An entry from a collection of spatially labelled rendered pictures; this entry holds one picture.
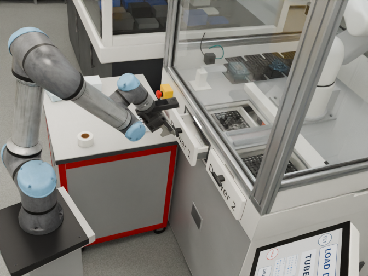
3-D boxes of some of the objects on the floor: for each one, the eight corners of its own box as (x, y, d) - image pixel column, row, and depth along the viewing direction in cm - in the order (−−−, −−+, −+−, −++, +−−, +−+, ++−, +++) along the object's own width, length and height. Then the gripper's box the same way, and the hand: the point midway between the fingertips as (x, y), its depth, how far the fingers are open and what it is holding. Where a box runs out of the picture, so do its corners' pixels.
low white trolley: (68, 262, 221) (55, 160, 173) (52, 183, 264) (39, 84, 217) (167, 237, 241) (180, 139, 194) (138, 167, 285) (143, 73, 237)
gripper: (131, 103, 164) (157, 132, 179) (139, 119, 156) (165, 148, 171) (148, 91, 163) (173, 121, 178) (157, 107, 156) (182, 137, 171)
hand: (173, 129), depth 174 cm, fingers closed on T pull, 3 cm apart
